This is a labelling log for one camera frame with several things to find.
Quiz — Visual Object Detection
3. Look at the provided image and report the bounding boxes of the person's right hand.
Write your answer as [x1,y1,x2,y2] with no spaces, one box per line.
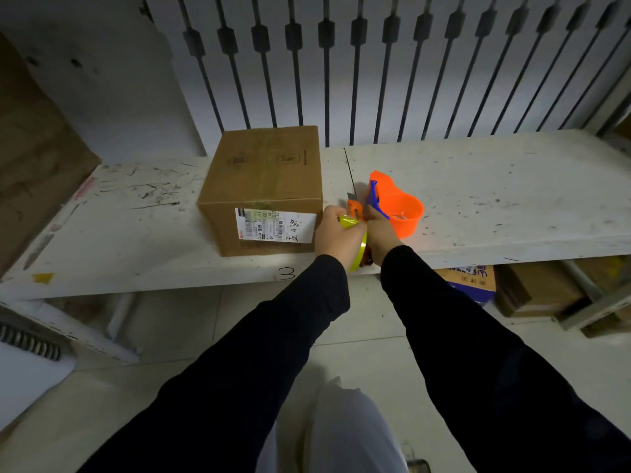
[363,205,405,267]

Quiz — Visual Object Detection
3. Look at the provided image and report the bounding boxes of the person's left hand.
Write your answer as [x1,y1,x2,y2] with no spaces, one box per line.
[315,206,368,272]

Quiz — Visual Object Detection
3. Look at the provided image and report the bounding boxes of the yellow-green tape roll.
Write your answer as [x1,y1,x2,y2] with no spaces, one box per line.
[339,214,368,273]

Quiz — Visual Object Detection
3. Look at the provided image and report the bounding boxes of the person's right forearm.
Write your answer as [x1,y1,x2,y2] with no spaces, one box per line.
[380,244,631,473]

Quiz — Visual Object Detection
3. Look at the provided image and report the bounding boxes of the person's left forearm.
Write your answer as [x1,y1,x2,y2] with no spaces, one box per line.
[78,254,352,473]

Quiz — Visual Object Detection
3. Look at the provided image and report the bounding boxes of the orange and blue tape dispenser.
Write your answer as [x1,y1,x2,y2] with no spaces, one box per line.
[366,170,425,240]

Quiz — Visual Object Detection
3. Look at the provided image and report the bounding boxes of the white shipping label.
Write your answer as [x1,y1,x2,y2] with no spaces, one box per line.
[235,208,317,245]

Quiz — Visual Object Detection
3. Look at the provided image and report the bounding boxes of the tan and blue printed box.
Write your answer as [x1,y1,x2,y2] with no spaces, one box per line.
[435,264,497,305]

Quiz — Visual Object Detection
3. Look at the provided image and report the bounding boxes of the black metal bar railing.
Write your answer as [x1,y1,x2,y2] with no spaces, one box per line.
[175,0,631,147]

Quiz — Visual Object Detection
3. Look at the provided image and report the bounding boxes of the dark brown cardboard box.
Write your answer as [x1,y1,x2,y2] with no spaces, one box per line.
[494,261,590,319]

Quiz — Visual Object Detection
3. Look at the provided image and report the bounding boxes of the person's white trousers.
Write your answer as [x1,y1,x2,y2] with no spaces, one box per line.
[255,376,411,473]

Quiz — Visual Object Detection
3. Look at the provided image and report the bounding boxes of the grey metal table brace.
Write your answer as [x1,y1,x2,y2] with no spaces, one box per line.
[557,259,631,332]

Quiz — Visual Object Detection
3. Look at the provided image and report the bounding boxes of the large brown cardboard sheet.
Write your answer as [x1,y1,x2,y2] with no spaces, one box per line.
[0,33,102,277]

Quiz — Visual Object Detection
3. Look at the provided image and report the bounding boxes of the white board with black spiral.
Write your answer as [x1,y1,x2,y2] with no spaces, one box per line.
[0,317,77,431]

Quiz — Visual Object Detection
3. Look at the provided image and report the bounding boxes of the white table leg frame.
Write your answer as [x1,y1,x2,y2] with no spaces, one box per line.
[0,289,143,366]

